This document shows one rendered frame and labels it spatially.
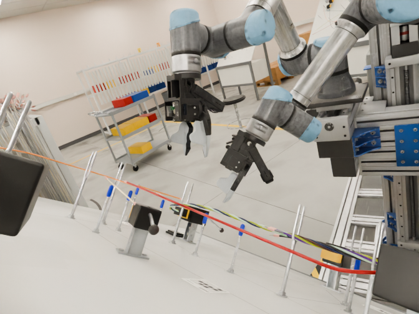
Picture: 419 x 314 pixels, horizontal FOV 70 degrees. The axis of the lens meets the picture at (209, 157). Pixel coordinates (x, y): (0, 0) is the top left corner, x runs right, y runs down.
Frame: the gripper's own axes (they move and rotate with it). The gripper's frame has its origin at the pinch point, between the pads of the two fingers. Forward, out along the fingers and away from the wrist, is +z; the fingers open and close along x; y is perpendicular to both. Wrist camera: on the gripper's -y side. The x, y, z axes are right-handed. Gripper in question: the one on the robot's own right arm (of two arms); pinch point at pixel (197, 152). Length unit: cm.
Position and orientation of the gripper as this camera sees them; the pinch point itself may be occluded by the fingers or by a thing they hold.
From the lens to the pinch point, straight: 79.2
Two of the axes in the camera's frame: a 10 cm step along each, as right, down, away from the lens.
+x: 6.5, 0.5, -7.6
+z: 0.4, 9.9, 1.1
